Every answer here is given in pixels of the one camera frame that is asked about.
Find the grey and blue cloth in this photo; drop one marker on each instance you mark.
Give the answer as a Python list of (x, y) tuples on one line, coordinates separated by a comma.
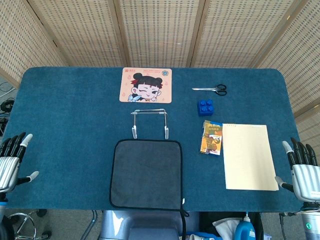
[(147, 172)]

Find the blue bottle white pump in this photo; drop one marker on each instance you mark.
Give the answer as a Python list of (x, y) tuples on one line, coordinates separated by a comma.
[(244, 230)]

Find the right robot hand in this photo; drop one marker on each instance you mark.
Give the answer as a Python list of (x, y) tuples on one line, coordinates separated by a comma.
[(306, 180)]

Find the yellow blue snack box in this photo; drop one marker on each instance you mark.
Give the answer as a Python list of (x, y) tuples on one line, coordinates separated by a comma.
[(211, 140)]

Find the white crumpled cloth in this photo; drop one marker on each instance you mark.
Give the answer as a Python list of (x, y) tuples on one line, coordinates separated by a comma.
[(225, 226)]

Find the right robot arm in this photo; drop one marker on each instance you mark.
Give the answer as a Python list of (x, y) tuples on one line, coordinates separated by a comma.
[(311, 222)]

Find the chrome chair base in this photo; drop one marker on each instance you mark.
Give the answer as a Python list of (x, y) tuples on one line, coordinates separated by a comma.
[(25, 221)]

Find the black bag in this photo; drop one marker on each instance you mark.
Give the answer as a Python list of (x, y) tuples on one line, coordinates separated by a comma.
[(207, 220)]

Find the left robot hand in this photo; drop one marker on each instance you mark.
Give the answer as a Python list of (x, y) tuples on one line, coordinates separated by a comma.
[(8, 167)]

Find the cream paper pad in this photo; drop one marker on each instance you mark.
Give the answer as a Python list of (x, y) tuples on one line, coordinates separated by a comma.
[(248, 157)]

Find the blue carpet table mat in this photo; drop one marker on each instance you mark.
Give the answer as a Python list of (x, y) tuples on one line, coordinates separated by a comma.
[(62, 112)]

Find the grey robot torso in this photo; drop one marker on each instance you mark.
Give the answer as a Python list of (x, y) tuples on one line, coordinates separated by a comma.
[(140, 225)]

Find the blue building block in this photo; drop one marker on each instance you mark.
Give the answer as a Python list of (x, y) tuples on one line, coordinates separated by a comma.
[(205, 108)]

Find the cartoon girl mouse pad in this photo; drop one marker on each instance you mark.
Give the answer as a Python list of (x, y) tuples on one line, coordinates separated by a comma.
[(146, 85)]

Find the bamboo folding screen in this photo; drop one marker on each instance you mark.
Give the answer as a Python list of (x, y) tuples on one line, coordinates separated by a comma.
[(160, 30)]

